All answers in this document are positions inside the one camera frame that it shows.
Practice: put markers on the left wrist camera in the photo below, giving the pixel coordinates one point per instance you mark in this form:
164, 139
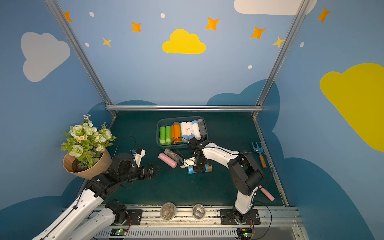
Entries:
138, 154

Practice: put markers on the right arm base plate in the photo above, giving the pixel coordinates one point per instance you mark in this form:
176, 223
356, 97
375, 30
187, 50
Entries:
234, 217

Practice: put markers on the left clear round dish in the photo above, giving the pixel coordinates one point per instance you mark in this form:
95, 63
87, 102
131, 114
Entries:
168, 211

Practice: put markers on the right clear round dish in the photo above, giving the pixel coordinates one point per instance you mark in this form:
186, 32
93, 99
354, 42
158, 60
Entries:
198, 211

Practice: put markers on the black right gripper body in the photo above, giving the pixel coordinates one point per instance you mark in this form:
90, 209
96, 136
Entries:
198, 163

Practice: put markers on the metal enclosure frame bar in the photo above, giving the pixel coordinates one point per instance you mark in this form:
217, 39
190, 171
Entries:
142, 108

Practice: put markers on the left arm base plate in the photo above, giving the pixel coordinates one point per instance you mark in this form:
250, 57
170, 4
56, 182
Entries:
131, 218

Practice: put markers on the beige flower pot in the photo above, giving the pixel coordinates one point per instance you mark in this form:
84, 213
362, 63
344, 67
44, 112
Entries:
101, 166

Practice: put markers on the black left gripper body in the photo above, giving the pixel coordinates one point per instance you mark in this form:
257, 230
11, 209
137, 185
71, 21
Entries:
143, 172

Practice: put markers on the metal rail frame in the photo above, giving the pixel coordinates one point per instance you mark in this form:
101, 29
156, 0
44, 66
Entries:
183, 225

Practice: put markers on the clear round dish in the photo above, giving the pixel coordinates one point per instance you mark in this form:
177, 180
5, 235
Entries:
198, 211
168, 211

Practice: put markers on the artificial flower bouquet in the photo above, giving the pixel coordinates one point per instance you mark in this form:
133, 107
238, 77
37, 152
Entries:
86, 143

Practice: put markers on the pink bag roll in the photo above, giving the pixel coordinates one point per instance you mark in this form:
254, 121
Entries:
166, 159

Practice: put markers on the blue garden fork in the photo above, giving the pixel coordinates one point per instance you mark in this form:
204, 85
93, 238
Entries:
258, 148

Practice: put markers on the dark grey bag roll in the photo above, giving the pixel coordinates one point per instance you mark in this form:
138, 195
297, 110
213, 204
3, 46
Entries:
177, 158

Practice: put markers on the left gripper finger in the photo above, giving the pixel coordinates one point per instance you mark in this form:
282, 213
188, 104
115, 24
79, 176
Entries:
150, 176
154, 168

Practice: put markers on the translucent grey roll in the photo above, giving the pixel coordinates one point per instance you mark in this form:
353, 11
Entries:
202, 129

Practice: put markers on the light green bag roll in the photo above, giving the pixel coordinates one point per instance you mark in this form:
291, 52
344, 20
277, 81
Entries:
168, 135

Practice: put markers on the purple object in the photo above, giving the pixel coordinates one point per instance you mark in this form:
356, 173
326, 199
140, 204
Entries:
267, 194

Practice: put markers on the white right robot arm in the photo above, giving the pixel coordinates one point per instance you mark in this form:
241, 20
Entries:
245, 172

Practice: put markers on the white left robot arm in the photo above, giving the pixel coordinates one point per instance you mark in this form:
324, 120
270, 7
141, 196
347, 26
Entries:
68, 226

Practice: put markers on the blue roll gold end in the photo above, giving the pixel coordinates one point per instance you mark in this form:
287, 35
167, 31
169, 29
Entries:
200, 169

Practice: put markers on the orange bag roll gold end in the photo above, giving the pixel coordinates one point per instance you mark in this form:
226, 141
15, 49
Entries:
172, 134

